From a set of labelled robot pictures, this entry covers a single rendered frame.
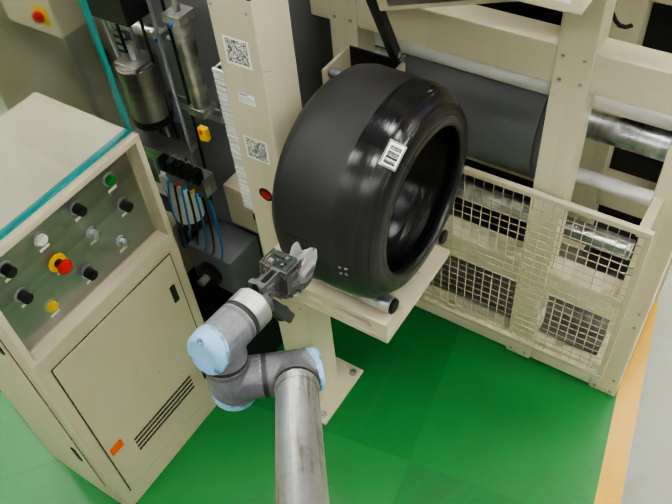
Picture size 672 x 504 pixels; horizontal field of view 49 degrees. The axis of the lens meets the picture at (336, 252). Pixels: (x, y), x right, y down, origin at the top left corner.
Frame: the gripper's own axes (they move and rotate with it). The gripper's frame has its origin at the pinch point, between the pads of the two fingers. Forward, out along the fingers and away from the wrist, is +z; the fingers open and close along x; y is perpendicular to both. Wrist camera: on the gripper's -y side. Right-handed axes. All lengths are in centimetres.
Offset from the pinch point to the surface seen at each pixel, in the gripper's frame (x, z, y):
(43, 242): 63, -25, -8
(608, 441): -70, 76, -114
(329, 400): 23, 40, -117
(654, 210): -58, 76, -15
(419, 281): -9, 40, -37
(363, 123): -0.9, 19.8, 23.8
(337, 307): 5.8, 19.0, -37.5
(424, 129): -11.4, 28.5, 21.2
